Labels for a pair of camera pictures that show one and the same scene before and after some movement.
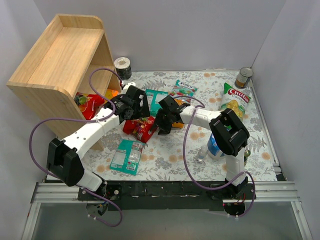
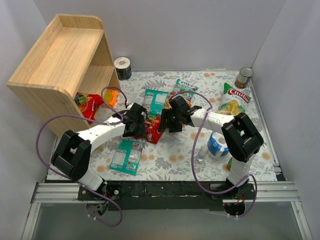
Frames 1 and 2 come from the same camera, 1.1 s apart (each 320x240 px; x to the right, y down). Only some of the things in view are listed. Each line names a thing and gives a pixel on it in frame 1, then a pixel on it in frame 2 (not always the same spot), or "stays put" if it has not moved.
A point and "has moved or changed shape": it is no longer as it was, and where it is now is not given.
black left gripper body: x=139 y=100 -> x=138 y=125
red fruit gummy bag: x=89 y=104 stays put
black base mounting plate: x=167 y=195 stays put
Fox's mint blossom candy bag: x=181 y=89 stays put
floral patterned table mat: x=174 y=142 stays put
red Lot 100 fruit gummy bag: x=142 y=128 has moved or changed shape
